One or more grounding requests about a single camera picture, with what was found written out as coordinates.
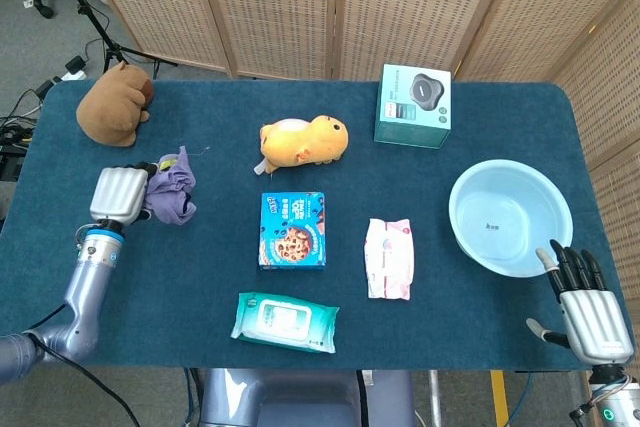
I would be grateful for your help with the blue cookie box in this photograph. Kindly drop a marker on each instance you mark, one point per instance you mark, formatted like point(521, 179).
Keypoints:
point(292, 232)

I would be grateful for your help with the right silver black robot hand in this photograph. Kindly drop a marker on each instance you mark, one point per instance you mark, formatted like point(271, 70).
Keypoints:
point(595, 322)

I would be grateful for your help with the pink wet wipes pack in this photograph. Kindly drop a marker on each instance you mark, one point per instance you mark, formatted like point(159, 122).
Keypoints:
point(390, 257)

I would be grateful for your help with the teal product box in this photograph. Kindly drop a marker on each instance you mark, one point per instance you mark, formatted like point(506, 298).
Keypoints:
point(412, 107)

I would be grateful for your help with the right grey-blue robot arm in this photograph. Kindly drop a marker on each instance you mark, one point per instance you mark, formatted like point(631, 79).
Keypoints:
point(615, 407)

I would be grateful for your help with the black power adapter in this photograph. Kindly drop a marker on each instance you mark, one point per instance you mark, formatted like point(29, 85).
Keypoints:
point(75, 64)

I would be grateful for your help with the white power strip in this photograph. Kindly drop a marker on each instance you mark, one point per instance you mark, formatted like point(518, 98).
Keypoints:
point(72, 76)

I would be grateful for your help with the yellow capybara plush toy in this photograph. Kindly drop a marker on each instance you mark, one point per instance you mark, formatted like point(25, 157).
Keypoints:
point(300, 144)

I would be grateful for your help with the wicker folding screen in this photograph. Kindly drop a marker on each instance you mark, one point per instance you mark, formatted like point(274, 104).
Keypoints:
point(410, 7)

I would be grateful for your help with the grey-blue robot torso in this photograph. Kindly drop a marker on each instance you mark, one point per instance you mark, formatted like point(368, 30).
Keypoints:
point(300, 397)

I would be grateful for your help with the green wet wipes pack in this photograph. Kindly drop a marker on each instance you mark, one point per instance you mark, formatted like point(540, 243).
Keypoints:
point(285, 322)

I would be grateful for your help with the brown capybara plush toy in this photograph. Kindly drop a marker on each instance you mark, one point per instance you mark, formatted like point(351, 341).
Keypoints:
point(110, 112)

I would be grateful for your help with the silver metal table leg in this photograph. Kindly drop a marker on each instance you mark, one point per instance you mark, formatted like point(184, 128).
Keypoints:
point(436, 397)

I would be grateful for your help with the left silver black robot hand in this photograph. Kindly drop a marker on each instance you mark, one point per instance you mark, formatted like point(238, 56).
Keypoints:
point(117, 194)

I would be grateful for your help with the black tripod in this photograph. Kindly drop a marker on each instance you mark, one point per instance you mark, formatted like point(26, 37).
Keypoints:
point(84, 10)

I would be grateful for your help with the light blue plastic basin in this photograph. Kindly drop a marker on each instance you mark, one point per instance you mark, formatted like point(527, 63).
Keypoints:
point(510, 217)

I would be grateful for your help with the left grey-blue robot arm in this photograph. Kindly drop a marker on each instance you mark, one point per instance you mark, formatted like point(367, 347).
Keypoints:
point(90, 287)

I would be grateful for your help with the purple cloth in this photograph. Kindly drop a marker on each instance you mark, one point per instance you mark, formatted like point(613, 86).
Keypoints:
point(172, 192)

